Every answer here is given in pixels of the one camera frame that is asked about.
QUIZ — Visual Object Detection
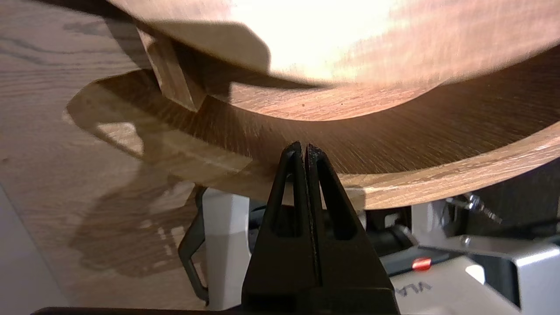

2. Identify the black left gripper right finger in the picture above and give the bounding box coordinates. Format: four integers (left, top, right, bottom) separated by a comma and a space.
305, 143, 391, 290

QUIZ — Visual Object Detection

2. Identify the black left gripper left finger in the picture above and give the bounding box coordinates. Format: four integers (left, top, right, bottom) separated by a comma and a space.
242, 141, 320, 308

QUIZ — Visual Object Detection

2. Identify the curved wooden table drawer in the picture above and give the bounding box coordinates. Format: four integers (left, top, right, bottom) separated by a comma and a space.
136, 31, 560, 211

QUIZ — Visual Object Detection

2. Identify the white robot base chassis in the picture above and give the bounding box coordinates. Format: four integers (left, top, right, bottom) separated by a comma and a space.
202, 188, 560, 315

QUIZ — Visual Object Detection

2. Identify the black metal base hook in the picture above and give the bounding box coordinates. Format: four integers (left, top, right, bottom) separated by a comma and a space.
178, 186, 210, 306

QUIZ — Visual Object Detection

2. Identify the round wooden bedside table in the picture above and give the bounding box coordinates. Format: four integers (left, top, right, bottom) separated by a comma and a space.
107, 0, 560, 122

